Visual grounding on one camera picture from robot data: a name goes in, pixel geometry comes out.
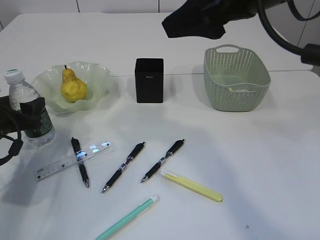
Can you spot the clear plastic ruler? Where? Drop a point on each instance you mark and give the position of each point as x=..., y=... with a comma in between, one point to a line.
x=66, y=162

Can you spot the grey-green woven plastic basket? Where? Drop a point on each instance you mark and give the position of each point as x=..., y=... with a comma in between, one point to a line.
x=230, y=65

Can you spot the black gel pen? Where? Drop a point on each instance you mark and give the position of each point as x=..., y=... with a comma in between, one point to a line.
x=172, y=150
x=137, y=149

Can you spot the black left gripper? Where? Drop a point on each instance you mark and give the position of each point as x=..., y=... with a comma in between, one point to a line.
x=12, y=120

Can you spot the yellow utility knife pen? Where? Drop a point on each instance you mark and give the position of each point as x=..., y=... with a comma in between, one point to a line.
x=192, y=185

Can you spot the mint green pen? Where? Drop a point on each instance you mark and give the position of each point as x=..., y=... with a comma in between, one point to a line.
x=128, y=218

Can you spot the black pen under ruler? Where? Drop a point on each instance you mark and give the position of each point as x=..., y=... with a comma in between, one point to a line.
x=83, y=172

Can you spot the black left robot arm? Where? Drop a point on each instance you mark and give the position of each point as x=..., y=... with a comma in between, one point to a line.
x=16, y=145

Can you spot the black square pen holder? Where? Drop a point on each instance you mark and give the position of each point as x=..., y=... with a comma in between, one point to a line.
x=149, y=80

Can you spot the black gel pen middle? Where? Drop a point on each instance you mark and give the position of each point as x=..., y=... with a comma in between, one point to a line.
x=137, y=149

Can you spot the clear plastic water bottle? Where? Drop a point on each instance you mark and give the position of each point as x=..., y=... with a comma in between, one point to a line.
x=24, y=98

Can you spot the black gel pen right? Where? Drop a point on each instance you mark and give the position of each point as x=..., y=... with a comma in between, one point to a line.
x=172, y=150

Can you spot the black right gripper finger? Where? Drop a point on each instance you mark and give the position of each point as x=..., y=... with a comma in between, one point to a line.
x=195, y=18

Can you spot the yellow packaging paper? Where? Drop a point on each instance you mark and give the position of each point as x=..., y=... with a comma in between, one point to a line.
x=242, y=89

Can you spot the yellow pear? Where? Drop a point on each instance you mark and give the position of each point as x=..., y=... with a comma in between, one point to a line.
x=72, y=88

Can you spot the pale green glass plate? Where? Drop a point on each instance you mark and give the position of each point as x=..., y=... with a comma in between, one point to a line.
x=48, y=84

